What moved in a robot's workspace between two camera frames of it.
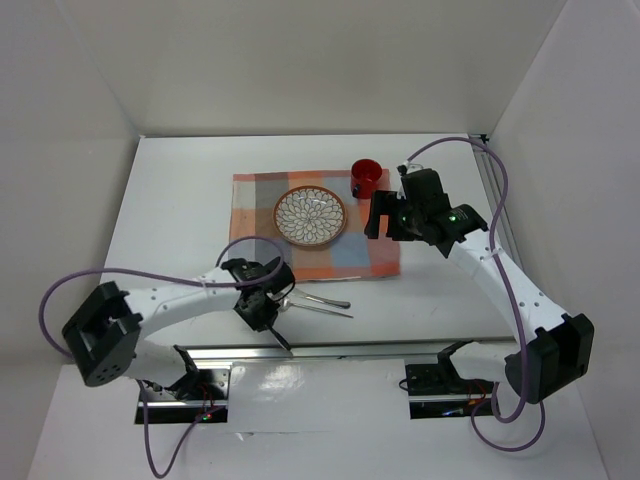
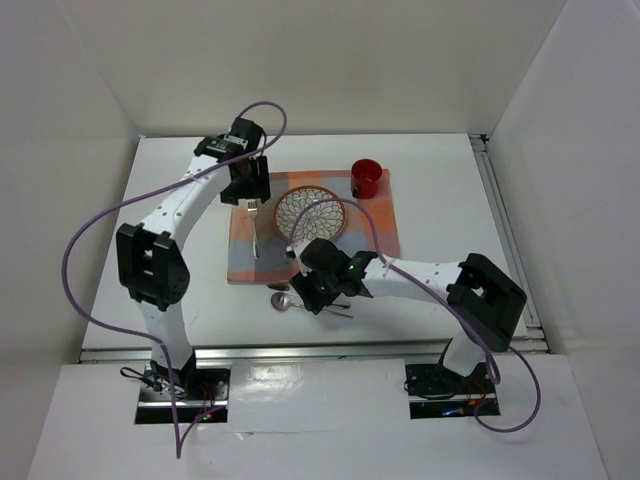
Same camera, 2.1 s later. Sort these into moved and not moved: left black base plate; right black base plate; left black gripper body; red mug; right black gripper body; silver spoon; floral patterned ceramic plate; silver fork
Moved: left black gripper body; silver fork; right black gripper body
Not moved: silver spoon; floral patterned ceramic plate; left black base plate; red mug; right black base plate
